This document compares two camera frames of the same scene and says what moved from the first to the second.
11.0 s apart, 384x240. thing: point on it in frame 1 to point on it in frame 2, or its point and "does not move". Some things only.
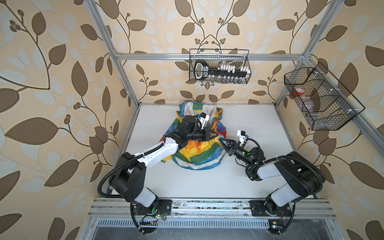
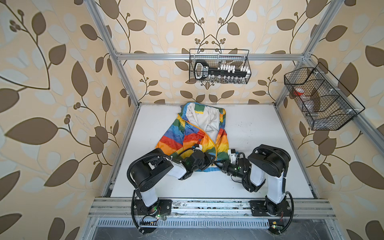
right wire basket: (324, 102) does not move
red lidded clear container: (299, 91) does not move
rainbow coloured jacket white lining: (200, 155) does not move
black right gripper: (233, 148) to (225, 166)
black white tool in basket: (202, 70) does not move
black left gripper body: (195, 134) to (205, 162)
